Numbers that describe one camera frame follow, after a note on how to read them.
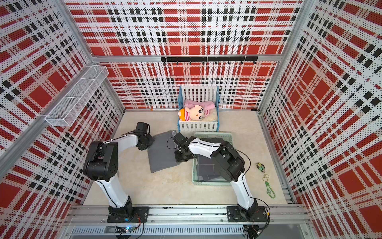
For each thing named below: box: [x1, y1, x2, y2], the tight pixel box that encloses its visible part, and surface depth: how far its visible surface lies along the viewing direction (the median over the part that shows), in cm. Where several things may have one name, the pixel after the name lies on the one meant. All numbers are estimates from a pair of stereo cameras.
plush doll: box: [178, 105, 205, 122], surface depth 102 cm
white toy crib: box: [177, 86, 220, 132], surface depth 110 cm
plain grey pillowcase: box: [147, 129, 181, 174], surface depth 95 cm
